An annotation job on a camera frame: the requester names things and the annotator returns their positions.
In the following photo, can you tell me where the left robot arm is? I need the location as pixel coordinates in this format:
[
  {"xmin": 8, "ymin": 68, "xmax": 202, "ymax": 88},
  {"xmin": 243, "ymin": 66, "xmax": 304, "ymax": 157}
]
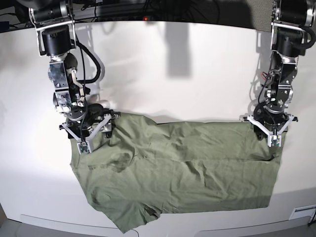
[{"xmin": 250, "ymin": 0, "xmax": 316, "ymax": 147}]

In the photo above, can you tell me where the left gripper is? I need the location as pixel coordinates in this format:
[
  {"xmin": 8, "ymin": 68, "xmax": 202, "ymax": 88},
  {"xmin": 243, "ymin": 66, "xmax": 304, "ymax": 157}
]
[{"xmin": 254, "ymin": 106, "xmax": 288, "ymax": 141}]

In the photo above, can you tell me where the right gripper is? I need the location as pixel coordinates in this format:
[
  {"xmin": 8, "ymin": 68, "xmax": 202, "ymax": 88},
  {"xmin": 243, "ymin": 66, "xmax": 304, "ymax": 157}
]
[{"xmin": 66, "ymin": 104, "xmax": 116, "ymax": 138}]

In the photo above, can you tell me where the olive green T-shirt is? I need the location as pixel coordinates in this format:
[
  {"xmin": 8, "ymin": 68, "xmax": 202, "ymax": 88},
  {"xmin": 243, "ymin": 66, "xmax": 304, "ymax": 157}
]
[{"xmin": 70, "ymin": 114, "xmax": 283, "ymax": 233}]

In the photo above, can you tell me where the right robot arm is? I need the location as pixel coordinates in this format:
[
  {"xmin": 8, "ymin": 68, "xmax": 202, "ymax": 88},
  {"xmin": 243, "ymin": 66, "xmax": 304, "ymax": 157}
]
[{"xmin": 28, "ymin": 0, "xmax": 115, "ymax": 142}]

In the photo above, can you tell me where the white label sticker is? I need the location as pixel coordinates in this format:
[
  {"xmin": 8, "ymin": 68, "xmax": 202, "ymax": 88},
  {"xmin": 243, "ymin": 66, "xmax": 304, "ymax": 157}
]
[{"xmin": 289, "ymin": 205, "xmax": 316, "ymax": 220}]

